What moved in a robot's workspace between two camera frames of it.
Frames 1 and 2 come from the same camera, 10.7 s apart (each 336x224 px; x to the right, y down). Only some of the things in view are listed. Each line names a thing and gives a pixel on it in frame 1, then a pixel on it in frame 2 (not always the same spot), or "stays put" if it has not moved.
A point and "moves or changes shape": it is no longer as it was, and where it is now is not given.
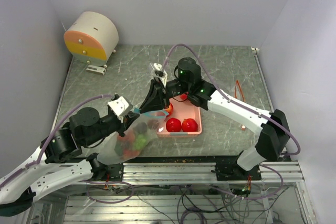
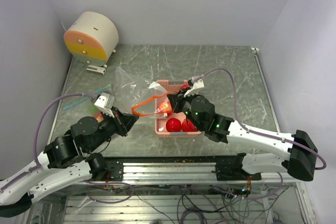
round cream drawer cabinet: [92, 38] stays put
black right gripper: [155, 99] → [176, 99]
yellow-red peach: [169, 109] stays put
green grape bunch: [140, 141] moves or changes shape
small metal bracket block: [96, 69] stays put
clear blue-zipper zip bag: [140, 132] → [87, 102]
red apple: [173, 125] stays put
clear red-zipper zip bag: [239, 95] → [139, 97]
